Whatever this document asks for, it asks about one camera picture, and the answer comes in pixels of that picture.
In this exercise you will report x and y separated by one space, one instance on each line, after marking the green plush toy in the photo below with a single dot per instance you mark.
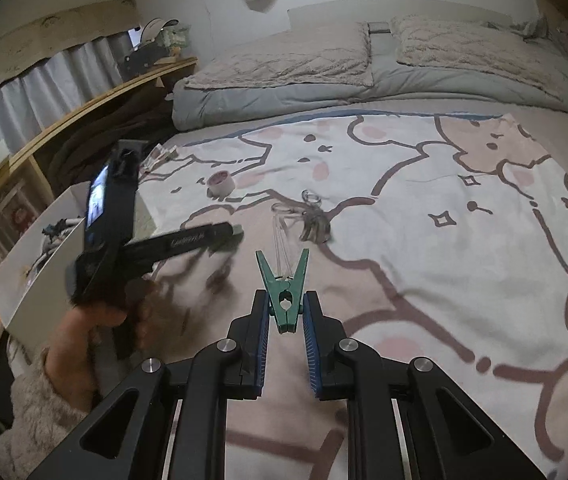
176 39

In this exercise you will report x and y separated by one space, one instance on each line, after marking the clear packing tape roll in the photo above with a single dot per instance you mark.
220 183

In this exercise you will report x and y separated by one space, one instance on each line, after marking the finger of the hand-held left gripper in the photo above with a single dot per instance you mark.
179 243

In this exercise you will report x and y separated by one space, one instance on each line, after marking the person's left hand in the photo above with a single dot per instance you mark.
79 350

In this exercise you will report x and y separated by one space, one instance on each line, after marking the green clothespin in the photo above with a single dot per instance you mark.
284 292

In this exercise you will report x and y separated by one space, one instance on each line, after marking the beige quilted pillow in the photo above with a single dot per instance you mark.
479 45
294 62

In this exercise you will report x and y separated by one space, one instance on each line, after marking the grey duvet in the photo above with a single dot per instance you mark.
264 105

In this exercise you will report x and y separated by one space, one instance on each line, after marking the person's left forearm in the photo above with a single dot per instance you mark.
39 425

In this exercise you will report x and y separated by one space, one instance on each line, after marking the cartoon printed curtain valance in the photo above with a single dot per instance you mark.
39 45

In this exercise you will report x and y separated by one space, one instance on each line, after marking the white cap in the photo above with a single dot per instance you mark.
156 27

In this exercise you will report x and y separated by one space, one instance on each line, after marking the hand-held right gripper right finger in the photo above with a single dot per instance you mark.
311 345

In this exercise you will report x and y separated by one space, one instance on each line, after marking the cartoon printed blanket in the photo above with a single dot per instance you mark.
414 260

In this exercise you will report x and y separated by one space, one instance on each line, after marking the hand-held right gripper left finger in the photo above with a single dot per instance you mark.
262 340

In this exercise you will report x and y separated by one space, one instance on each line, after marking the white cardboard shoe box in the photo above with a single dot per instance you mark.
29 270

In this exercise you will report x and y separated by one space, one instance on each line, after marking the grey curtain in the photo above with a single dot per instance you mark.
39 95

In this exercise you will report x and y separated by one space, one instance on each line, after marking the black toy figure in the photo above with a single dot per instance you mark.
56 229

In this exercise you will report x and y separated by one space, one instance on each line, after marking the brown blanket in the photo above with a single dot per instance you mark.
89 145

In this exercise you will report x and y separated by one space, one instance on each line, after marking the wooden bedside shelf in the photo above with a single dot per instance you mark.
89 110

